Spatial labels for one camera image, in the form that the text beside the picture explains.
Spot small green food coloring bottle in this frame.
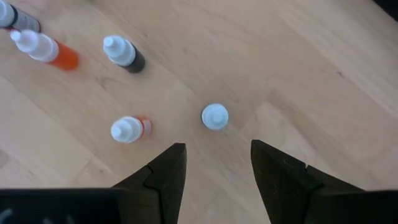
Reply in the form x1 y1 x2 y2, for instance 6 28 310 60
200 103 230 131

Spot small orange food coloring bottle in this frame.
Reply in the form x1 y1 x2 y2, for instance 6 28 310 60
9 29 80 72
110 114 153 144

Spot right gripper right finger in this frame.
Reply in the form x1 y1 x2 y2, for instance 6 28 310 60
250 139 365 224

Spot black aluminium frame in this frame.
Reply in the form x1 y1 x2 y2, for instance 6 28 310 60
371 0 398 22

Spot small black food coloring bottle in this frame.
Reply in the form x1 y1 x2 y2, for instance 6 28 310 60
0 1 42 34

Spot small blue food coloring bottle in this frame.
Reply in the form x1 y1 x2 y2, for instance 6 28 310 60
102 34 146 74

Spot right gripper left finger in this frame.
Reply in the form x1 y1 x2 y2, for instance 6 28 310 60
111 142 188 224

